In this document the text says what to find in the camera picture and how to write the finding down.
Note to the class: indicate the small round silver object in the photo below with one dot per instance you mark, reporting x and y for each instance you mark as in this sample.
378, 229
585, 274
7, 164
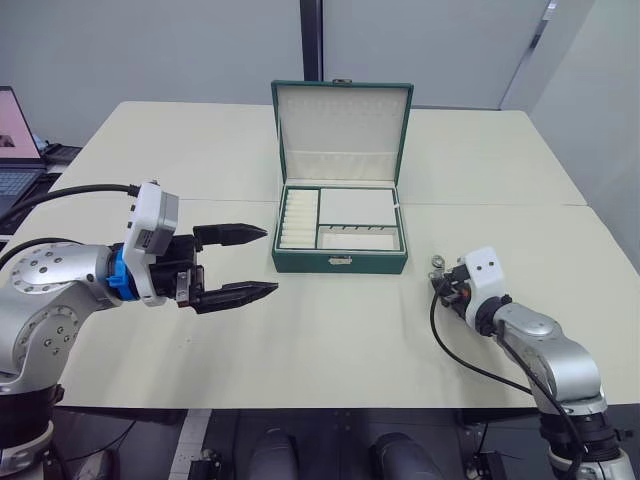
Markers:
439, 261

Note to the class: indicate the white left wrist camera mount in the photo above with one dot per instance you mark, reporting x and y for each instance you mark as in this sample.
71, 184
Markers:
145, 220

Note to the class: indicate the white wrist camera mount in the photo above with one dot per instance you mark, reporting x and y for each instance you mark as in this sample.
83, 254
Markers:
482, 272
145, 220

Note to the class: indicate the green jewelry box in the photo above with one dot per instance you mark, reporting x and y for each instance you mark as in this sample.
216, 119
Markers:
340, 262

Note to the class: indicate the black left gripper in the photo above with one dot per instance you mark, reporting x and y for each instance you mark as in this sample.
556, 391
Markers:
172, 272

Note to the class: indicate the open laptop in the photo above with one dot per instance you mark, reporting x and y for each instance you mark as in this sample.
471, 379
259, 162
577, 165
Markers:
15, 125

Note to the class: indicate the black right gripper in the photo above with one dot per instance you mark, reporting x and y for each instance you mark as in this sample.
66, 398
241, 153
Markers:
452, 290

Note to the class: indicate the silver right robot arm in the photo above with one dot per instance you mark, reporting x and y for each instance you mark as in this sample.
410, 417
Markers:
540, 330

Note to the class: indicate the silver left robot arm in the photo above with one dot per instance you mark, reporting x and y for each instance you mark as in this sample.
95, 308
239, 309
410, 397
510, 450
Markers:
50, 280

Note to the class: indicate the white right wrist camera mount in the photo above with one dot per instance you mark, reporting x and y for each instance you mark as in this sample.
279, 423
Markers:
482, 272

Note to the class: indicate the black device beside laptop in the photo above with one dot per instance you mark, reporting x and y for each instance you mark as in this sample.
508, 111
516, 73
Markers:
62, 154

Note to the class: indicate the white compartment tray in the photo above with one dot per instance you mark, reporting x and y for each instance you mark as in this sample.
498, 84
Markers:
355, 205

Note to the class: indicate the dark rounded shape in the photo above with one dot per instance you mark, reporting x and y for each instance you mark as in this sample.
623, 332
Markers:
402, 457
272, 452

